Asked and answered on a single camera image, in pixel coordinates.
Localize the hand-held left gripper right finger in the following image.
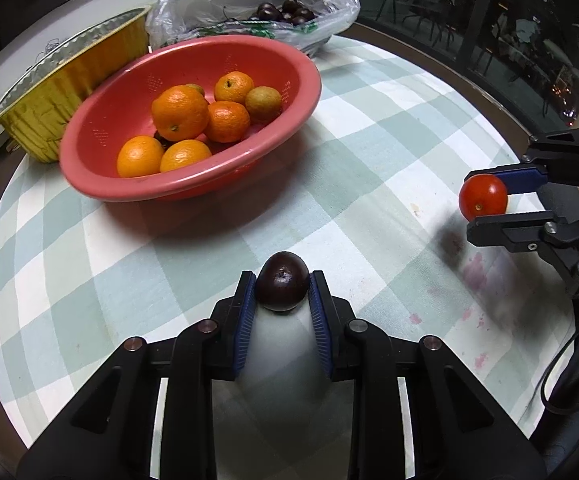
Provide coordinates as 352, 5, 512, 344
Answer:
309, 270, 550, 480

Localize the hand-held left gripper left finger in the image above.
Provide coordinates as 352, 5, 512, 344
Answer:
16, 270, 257, 480

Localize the red tomato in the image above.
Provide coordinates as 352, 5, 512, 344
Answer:
458, 174, 509, 222

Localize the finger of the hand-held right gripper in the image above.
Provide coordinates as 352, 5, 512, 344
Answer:
466, 210, 579, 297
464, 130, 579, 196

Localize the red plastic colander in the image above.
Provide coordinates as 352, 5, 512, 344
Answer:
59, 38, 323, 203

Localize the sliding glass door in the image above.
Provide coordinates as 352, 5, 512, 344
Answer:
334, 0, 579, 161

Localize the gold foil pan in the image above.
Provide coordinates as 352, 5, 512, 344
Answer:
0, 6, 152, 164

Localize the large orange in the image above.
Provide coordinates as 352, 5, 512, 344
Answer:
150, 85, 210, 142

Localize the tangle of cables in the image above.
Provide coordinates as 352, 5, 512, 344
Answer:
29, 40, 70, 68

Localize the checked tablecloth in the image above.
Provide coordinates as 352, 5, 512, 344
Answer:
0, 35, 577, 480

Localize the small orange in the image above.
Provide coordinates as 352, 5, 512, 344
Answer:
116, 135, 165, 178
160, 139, 212, 173
214, 72, 255, 105
204, 101, 251, 144

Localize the black cable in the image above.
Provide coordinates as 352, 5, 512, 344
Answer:
539, 300, 579, 416

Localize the pile of dark plums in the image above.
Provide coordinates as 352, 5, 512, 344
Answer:
249, 0, 317, 27

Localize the dark purple plum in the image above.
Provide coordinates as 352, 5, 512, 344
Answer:
255, 251, 312, 312

